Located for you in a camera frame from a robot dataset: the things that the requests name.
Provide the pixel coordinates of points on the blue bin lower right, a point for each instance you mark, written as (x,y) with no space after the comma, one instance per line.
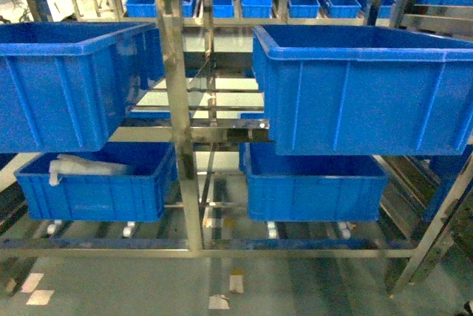
(310,188)

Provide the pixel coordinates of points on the large blue bin upper right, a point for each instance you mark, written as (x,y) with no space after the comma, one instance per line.
(362,90)

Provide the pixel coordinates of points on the large blue bin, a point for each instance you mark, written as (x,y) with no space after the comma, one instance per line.
(362,90)
(67,86)

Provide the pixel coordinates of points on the blue bin lower left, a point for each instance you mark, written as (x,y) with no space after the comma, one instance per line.
(138,195)

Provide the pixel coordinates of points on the white plastic bag in bin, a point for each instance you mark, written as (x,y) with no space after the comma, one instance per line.
(66,164)

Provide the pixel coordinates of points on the large blue bin upper left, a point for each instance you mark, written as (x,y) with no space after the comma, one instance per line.
(67,86)

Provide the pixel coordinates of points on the steel rack vertical post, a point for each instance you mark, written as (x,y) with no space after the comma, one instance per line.
(170,23)

